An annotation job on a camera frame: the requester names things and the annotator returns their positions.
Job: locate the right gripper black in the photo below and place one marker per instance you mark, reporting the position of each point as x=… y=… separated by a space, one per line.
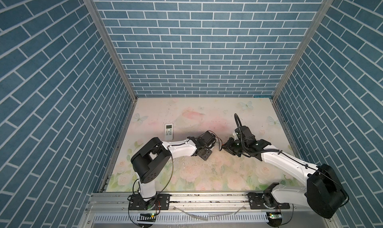
x=227 y=147

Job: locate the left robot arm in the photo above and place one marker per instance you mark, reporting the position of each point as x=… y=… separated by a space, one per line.
x=151 y=159

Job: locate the white remote with display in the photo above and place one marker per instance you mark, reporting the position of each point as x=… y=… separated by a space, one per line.
x=169 y=131

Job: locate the left controller board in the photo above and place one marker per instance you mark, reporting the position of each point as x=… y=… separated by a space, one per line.
x=146 y=220

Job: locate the right controller board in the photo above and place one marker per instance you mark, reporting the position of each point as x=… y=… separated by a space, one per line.
x=274 y=219

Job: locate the controller board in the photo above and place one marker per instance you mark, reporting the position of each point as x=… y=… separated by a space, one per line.
x=146 y=220
x=274 y=219

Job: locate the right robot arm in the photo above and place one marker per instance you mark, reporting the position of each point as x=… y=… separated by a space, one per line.
x=321 y=188

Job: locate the aluminium front rail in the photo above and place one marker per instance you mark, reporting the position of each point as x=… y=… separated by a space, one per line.
x=215 y=202

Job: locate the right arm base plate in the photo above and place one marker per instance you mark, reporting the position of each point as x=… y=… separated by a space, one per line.
x=258 y=201

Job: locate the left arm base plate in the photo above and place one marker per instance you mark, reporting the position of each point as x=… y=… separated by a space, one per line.
x=149 y=201

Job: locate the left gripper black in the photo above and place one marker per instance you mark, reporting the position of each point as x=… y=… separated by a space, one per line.
x=209 y=152

